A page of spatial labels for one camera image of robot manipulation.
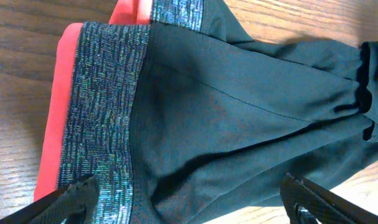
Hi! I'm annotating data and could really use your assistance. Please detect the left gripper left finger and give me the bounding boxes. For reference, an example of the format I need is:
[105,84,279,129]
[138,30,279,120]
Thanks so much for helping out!
[0,175,100,224]

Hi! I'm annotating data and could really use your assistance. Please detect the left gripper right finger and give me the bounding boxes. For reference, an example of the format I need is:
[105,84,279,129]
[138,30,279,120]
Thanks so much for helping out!
[280,173,378,224]

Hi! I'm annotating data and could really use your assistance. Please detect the black leggings with coral cuffs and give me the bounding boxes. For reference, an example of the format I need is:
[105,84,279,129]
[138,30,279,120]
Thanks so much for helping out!
[34,1,378,223]

